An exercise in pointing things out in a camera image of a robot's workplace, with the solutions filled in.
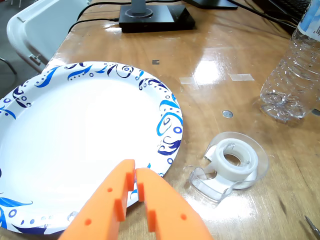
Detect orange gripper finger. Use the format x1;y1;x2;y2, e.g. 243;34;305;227
57;158;136;240
136;167;213;240

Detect clear water bottle white cap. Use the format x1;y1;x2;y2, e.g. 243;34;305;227
259;0;320;124

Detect white paper plate blue pattern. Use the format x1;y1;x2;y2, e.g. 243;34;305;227
0;61;184;236

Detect clear plastic tape dispenser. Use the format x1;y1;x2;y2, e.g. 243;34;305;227
188;131;270;203

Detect white tape roll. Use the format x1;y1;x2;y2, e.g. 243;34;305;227
211;139;258;182

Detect small screwdriver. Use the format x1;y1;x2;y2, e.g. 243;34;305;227
303;214;320;240

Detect black monitor stand dock base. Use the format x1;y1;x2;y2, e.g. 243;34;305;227
118;4;196;34

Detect white folding chair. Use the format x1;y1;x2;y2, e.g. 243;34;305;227
6;0;91;74

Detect flat black monitor foot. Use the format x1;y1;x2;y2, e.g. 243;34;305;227
186;0;239;11

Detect black cable with plug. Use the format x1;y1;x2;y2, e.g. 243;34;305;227
67;16;121;34

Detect thin black cable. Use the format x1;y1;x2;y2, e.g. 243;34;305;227
76;1;133;21

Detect long black monitor cable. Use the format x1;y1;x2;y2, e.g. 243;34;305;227
226;0;299;29

